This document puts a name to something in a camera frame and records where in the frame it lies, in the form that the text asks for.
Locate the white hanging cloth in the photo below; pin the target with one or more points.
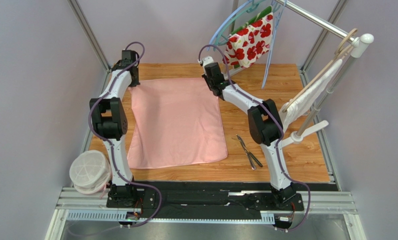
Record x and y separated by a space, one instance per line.
295 108

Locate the white mesh basket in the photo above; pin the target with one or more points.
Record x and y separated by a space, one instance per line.
90 172

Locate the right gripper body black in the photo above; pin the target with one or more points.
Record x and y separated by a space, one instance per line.
213 86

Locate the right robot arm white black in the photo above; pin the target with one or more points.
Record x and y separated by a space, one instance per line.
264 122

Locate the red floral cloth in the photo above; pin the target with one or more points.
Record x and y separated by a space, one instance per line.
246 46

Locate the black handled knife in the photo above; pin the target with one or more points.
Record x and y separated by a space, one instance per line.
257 162

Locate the thin blue wire hanger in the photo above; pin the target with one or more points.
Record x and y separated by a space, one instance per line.
277 13

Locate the light blue hanger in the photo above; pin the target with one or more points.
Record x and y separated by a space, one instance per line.
239 7

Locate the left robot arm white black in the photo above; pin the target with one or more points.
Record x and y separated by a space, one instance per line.
108 121

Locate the white clothes rack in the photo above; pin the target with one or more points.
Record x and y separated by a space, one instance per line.
360 44

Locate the pink cloth napkin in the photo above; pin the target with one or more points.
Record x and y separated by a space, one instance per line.
178 123

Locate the teal green hanger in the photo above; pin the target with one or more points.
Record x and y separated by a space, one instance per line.
248 18

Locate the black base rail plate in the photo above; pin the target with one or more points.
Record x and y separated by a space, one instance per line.
195 200

